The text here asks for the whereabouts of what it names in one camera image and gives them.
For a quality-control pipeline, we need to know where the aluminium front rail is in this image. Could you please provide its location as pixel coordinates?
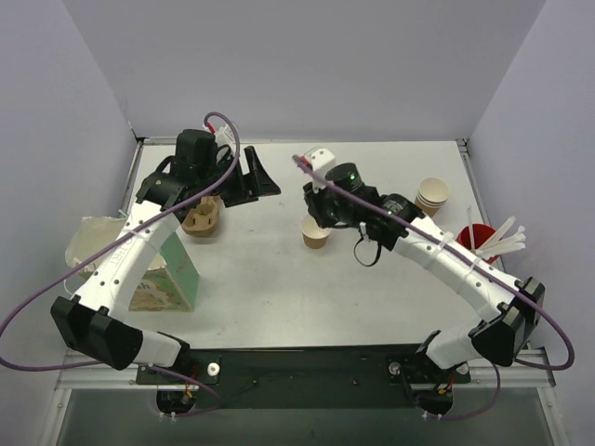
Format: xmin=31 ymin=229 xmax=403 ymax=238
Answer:
xmin=57 ymin=344 xmax=555 ymax=391

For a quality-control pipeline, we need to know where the stack of brown paper cups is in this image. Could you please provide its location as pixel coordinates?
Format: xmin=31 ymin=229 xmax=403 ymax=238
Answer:
xmin=415 ymin=177 xmax=451 ymax=216

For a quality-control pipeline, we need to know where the brown paper coffee cup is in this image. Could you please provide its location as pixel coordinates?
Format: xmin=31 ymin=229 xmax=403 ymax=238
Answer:
xmin=300 ymin=216 xmax=331 ymax=249

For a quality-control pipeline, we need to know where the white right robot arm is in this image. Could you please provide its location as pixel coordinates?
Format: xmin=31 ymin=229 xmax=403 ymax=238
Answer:
xmin=294 ymin=149 xmax=545 ymax=370

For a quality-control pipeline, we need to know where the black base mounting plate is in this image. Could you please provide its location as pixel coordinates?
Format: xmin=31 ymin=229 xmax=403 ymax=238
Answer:
xmin=136 ymin=344 xmax=470 ymax=409

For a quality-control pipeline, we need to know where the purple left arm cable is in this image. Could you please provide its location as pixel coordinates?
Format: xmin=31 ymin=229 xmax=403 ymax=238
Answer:
xmin=0 ymin=111 xmax=242 ymax=372

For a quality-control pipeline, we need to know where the white wrapped straws bundle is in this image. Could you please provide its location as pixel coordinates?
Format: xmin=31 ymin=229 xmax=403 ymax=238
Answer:
xmin=473 ymin=216 xmax=526 ymax=260

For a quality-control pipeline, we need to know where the brown pulp cup carrier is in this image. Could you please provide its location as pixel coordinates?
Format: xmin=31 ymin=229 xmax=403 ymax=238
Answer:
xmin=181 ymin=195 xmax=220 ymax=238

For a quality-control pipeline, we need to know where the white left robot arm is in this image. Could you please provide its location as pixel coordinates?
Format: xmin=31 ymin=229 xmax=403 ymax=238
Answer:
xmin=50 ymin=129 xmax=281 ymax=383

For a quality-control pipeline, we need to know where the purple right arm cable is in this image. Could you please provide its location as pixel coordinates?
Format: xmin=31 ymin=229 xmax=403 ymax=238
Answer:
xmin=291 ymin=155 xmax=575 ymax=422

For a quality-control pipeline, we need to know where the green paper takeout bag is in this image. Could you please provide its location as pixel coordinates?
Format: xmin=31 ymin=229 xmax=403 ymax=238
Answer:
xmin=65 ymin=216 xmax=199 ymax=312

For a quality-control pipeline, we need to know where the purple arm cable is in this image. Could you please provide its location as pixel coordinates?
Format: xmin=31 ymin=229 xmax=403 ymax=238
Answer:
xmin=291 ymin=155 xmax=575 ymax=422
xmin=0 ymin=111 xmax=242 ymax=372

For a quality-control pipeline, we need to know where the red cylindrical straw holder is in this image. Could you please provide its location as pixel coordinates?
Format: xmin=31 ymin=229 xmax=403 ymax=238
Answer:
xmin=456 ymin=223 xmax=496 ymax=250

